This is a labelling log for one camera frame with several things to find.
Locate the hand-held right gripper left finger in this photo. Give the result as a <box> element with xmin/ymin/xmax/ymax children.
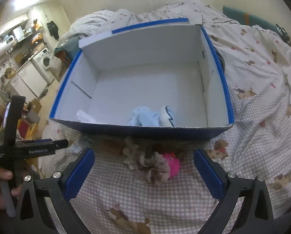
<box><xmin>14</xmin><ymin>148</ymin><xmax>95</xmax><ymax>234</ymax></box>

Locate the black hanging garment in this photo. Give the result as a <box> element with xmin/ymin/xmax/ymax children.
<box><xmin>46</xmin><ymin>21</ymin><xmax>60</xmax><ymax>41</ymax></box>

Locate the brown cardboard box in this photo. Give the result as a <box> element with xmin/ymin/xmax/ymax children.
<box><xmin>26</xmin><ymin>98</ymin><xmax>42</xmax><ymax>114</ymax></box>

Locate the pink rubber duck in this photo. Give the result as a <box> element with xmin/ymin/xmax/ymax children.
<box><xmin>162</xmin><ymin>152</ymin><xmax>181</xmax><ymax>179</ymax></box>

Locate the grey bin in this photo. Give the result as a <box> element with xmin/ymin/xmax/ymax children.
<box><xmin>25</xmin><ymin>110</ymin><xmax>41</xmax><ymax>125</ymax></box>

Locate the white plush toy blue mark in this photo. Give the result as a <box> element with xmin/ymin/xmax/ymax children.
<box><xmin>159</xmin><ymin>105</ymin><xmax>177</xmax><ymax>127</ymax></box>

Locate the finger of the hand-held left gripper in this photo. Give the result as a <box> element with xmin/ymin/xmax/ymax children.
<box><xmin>51</xmin><ymin>139</ymin><xmax>69</xmax><ymax>150</ymax></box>

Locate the black and white cloth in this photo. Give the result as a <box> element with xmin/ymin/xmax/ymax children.
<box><xmin>275</xmin><ymin>24</ymin><xmax>291</xmax><ymax>47</ymax></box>

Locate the white wall cabinet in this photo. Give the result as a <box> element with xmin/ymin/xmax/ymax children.
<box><xmin>0</xmin><ymin>13</ymin><xmax>29</xmax><ymax>34</ymax></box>

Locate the light blue plush toy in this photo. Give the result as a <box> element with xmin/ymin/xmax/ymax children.
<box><xmin>127</xmin><ymin>106</ymin><xmax>160</xmax><ymax>127</ymax></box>

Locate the teal headboard cushion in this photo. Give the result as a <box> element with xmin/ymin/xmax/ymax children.
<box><xmin>222</xmin><ymin>5</ymin><xmax>283</xmax><ymax>37</ymax></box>

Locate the white washing machine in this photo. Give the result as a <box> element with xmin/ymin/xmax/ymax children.
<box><xmin>31</xmin><ymin>47</ymin><xmax>55</xmax><ymax>84</ymax></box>

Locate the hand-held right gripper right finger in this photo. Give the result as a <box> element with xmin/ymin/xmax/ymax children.
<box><xmin>193</xmin><ymin>149</ymin><xmax>275</xmax><ymax>234</ymax></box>

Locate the white water heater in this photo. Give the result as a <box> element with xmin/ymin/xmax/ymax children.
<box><xmin>0</xmin><ymin>35</ymin><xmax>16</xmax><ymax>59</ymax></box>

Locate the teal pillow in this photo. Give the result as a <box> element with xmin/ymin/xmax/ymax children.
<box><xmin>54</xmin><ymin>35</ymin><xmax>80</xmax><ymax>64</ymax></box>

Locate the brown plush toy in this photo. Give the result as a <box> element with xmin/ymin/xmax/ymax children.
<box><xmin>133</xmin><ymin>149</ymin><xmax>171</xmax><ymax>185</ymax></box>

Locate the blue cardboard box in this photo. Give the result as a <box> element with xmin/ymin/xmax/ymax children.
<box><xmin>48</xmin><ymin>18</ymin><xmax>234</xmax><ymax>141</ymax></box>

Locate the white floor cabinet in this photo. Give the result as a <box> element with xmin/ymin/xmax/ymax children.
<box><xmin>12</xmin><ymin>65</ymin><xmax>49</xmax><ymax>98</ymax></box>

